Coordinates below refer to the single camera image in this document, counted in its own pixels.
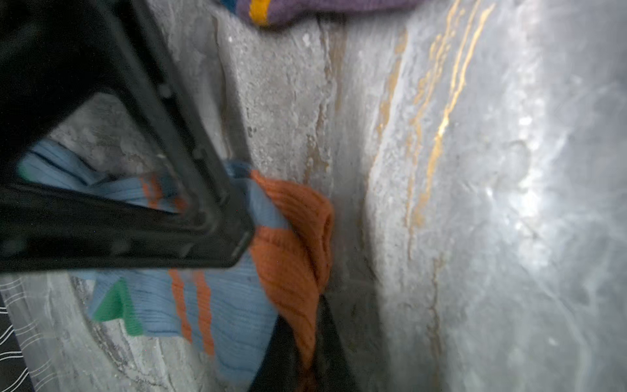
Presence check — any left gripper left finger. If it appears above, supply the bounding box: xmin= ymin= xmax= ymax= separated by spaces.
xmin=248 ymin=316 xmax=300 ymax=392

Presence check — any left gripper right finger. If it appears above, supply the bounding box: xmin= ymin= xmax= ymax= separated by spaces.
xmin=313 ymin=296 xmax=359 ymax=392

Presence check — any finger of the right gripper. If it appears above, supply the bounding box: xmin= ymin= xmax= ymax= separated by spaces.
xmin=1 ymin=1 xmax=255 ymax=273

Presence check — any blue orange striped sock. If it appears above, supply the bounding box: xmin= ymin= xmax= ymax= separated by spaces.
xmin=16 ymin=138 xmax=336 ymax=392

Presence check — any purple striped sock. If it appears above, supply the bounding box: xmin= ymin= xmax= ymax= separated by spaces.
xmin=218 ymin=0 xmax=419 ymax=27

